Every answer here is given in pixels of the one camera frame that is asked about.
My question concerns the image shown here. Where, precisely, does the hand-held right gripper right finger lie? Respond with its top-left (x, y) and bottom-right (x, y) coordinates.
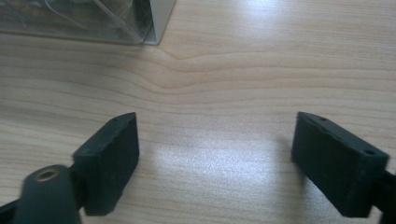
top-left (290, 111), bottom-right (390, 218)

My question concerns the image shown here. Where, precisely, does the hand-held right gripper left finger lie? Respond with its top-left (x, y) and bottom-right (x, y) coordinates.
top-left (72, 112), bottom-right (140, 217)

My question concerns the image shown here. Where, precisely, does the clear plastic box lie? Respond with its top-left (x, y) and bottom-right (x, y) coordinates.
top-left (0, 0), bottom-right (177, 46)

